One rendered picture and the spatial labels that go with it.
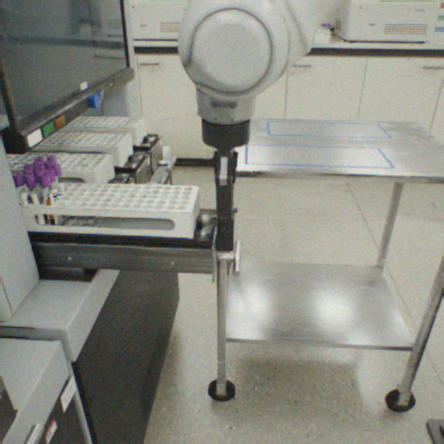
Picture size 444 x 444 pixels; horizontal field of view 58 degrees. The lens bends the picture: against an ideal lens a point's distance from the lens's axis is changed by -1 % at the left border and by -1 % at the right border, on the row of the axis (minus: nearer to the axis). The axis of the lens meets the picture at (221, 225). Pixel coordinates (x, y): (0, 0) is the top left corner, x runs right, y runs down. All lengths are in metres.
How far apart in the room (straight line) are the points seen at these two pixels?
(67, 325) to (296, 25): 0.51
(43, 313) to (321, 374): 1.09
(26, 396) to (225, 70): 0.45
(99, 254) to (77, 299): 0.08
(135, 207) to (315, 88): 2.41
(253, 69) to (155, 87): 2.67
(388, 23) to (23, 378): 2.82
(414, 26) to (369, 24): 0.28
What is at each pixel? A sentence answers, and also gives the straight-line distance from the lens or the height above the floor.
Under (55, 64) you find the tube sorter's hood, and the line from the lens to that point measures 0.79.
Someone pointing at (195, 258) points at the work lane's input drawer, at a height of 0.79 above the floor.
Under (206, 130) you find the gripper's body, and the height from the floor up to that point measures 0.99.
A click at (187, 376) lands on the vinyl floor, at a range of 1.53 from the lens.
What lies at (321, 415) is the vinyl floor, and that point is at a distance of 1.46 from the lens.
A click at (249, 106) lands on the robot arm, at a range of 0.61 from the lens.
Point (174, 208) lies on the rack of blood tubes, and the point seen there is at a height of 0.86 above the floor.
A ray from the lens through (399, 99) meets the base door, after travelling 3.13.
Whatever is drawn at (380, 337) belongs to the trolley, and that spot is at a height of 0.28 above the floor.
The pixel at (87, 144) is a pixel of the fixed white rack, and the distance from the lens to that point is 1.01.
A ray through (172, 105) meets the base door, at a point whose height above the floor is 0.48.
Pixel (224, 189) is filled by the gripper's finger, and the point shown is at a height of 0.91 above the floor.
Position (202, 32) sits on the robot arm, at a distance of 0.39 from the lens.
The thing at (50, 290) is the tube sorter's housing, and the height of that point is 0.73.
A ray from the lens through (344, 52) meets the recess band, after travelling 3.03.
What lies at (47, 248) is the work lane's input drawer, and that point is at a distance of 0.74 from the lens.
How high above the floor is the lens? 1.17
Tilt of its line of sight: 30 degrees down
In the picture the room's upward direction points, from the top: straight up
